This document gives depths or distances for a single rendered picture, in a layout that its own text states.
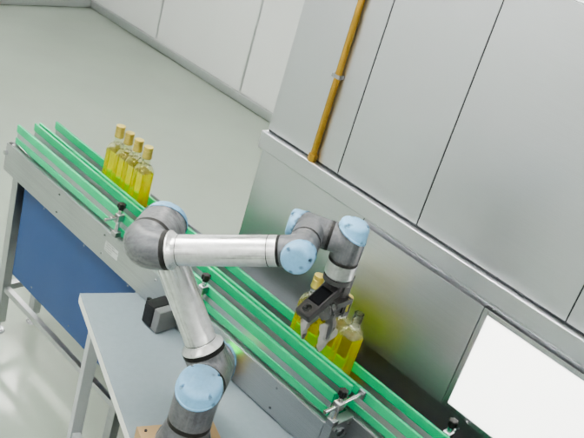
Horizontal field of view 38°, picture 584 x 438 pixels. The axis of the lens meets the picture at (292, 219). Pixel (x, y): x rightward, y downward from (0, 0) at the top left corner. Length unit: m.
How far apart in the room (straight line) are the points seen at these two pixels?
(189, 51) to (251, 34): 0.79
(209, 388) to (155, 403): 0.40
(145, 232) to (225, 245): 0.20
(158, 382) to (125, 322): 0.30
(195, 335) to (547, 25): 1.18
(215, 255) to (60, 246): 1.47
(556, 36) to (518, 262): 0.58
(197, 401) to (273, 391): 0.45
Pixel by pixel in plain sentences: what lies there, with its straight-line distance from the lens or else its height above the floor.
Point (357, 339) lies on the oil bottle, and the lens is 2.47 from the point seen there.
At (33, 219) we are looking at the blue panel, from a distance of 3.50.
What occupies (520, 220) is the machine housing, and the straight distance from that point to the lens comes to 2.28.
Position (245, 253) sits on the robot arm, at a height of 1.44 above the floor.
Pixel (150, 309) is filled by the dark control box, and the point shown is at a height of 0.82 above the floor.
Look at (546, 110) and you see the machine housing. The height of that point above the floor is 1.86.
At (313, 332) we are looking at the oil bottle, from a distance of 2.55.
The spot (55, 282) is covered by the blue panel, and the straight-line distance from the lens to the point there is 3.44.
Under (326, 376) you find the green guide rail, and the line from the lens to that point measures 2.53.
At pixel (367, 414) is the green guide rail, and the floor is 0.91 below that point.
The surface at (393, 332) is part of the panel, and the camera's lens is 2.55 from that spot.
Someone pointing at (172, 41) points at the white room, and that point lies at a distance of 7.81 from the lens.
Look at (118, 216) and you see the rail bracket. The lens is 2.96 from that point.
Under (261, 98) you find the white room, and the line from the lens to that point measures 7.00.
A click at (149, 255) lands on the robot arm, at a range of 2.01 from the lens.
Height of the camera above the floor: 2.39
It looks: 26 degrees down
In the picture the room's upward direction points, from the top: 17 degrees clockwise
